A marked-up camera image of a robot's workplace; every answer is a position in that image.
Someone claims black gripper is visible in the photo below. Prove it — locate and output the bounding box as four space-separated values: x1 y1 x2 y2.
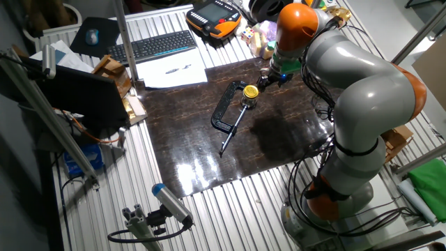
256 68 280 93

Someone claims yellow metal jar lid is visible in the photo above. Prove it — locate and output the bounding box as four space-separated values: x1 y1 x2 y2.
243 84 260 100

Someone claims small clear glass jar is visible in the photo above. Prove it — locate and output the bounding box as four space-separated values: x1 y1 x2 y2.
240 94 259 109

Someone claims yellow foam block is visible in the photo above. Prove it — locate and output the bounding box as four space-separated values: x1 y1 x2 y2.
251 31 263 57

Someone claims black C-clamp with steel screw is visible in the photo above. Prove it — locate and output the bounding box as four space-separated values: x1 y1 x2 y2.
210 80 254 158

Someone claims Rubik's cube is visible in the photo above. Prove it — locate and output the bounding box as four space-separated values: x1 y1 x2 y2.
240 26 255 45

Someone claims purple plastic bag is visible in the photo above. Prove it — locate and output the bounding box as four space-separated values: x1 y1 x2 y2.
252 20 279 43

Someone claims black filament spool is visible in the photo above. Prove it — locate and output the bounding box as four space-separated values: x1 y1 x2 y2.
249 0 293 24

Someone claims orange black teach pendant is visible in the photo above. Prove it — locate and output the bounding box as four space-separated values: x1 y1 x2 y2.
185 0 243 39

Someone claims dark marble pattern mat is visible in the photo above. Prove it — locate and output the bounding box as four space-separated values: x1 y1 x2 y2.
139 57 344 199

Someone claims yellow emergency stop button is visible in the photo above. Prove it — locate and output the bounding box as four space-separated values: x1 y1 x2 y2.
302 0 328 11

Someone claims white paper sheet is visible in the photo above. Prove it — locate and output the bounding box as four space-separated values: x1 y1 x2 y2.
135 48 208 89

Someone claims gold metal ornament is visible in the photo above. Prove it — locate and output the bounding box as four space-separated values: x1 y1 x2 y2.
329 6 353 22

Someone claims black computer keyboard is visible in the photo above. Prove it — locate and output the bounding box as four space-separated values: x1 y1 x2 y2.
106 29 198 66

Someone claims gold white small box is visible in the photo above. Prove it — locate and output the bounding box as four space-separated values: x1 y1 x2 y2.
121 94 148 126

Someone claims open cardboard box with blocks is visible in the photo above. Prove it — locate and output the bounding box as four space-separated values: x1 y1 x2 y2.
381 124 415 164

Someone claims brown cardboard box with flaps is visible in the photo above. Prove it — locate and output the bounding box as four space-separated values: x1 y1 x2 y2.
91 54 132 99

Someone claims black mouse pad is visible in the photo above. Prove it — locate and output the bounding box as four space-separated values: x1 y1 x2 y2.
69 16 121 59

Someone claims flat brown cardboard sheet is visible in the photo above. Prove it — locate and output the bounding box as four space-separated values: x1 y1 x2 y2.
411 34 446 112

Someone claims grey blue computer mouse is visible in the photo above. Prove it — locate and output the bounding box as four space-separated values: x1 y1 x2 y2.
85 28 100 46

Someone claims black laptop screen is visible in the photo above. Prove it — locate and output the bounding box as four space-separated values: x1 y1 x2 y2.
19 55 130 130

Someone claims short aluminium profile stub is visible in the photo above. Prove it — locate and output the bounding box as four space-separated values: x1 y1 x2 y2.
121 204 164 251

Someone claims white rolled cloth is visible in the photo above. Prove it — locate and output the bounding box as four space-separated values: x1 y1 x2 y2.
397 178 438 227

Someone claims blue tissue pack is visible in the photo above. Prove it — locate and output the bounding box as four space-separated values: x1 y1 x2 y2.
63 143 105 177

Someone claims green cloth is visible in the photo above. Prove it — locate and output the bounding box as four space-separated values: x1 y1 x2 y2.
408 158 446 223

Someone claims stack of white papers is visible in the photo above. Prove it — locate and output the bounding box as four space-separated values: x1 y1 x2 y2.
29 39 95 74

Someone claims white round basket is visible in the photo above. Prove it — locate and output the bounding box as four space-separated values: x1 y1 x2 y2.
22 2 83 43

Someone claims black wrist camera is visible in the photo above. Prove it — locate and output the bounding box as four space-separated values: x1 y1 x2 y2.
277 71 293 85

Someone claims green printed wrist mount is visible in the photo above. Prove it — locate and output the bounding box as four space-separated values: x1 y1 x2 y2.
270 52 302 75

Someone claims upright aluminium post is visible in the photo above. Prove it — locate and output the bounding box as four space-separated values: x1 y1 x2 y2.
113 0 139 83

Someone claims silver camera with blue end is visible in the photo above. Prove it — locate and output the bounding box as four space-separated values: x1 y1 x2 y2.
151 183 194 226

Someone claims long aluminium frame bar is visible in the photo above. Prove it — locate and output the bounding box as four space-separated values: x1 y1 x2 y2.
392 3 446 66

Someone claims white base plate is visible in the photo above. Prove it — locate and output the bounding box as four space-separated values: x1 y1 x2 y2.
334 172 408 245

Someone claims short aluminium frame bar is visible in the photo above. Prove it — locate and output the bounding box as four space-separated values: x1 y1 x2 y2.
393 142 446 177

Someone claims black camera clamp mount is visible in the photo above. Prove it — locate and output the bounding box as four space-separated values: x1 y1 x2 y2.
146 205 169 236

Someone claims orange cable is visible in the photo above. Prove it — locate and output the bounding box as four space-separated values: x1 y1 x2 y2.
52 107 121 144

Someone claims black camera cable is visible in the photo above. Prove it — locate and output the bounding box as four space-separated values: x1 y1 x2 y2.
107 222 193 244

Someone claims silver camera on frame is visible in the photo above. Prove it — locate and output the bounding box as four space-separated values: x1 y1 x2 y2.
41 43 57 79

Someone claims slanted aluminium frame bar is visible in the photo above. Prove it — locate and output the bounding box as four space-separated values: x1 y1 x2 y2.
0 48 100 191

